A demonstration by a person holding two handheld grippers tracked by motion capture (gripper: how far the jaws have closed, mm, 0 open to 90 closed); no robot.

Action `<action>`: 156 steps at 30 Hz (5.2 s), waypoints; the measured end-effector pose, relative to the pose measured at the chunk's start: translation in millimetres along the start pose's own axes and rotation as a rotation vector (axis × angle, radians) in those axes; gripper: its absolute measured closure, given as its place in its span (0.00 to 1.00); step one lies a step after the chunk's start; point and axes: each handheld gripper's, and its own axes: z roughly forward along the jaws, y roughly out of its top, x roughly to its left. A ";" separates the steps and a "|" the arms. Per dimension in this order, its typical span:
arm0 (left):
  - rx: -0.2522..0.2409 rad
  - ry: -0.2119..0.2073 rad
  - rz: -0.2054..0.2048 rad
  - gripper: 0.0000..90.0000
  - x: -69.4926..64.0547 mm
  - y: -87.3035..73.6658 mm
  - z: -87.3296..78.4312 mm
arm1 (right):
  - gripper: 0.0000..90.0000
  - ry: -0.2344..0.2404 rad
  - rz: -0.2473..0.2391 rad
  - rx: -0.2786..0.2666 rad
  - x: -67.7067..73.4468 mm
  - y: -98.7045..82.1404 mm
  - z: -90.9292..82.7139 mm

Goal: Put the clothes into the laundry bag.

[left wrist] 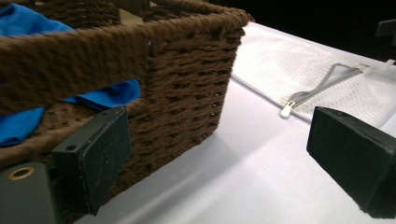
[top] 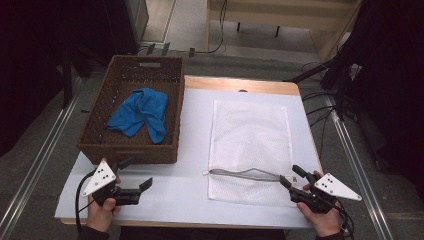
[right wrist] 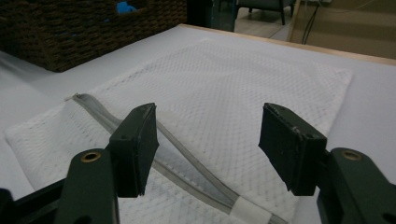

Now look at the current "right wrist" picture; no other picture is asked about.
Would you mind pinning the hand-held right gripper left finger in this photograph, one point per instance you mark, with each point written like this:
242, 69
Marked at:
90, 186

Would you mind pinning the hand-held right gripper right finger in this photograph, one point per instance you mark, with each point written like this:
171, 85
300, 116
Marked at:
292, 155

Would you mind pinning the white mesh laundry bag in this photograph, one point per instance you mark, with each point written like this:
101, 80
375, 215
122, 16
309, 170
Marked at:
233, 93

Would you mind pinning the brown wicker basket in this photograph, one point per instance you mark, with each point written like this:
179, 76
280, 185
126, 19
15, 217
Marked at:
62, 37

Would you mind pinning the blue cloth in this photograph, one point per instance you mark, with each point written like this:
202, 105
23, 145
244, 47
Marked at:
124, 7

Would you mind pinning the white table mat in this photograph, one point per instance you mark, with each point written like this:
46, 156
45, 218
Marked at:
367, 102

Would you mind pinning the seat with dark legs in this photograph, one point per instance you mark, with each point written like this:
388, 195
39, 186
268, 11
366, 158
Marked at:
267, 4

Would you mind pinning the dark cabinet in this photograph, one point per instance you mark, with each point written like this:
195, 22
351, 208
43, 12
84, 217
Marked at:
214, 14

